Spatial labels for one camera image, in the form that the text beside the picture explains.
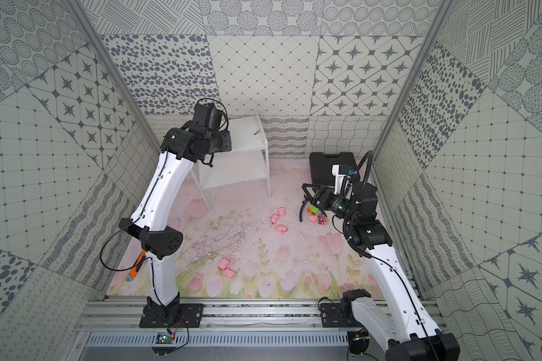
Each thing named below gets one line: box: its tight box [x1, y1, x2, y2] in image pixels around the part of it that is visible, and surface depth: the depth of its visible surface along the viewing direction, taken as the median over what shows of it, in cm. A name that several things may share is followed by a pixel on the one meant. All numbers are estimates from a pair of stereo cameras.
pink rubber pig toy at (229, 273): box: [222, 268, 237, 279], surface depth 83 cm
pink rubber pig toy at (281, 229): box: [275, 224, 289, 235], surface depth 95 cm
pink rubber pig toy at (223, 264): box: [218, 257, 229, 270], surface depth 86 cm
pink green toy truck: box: [316, 212, 329, 226], surface depth 97 cm
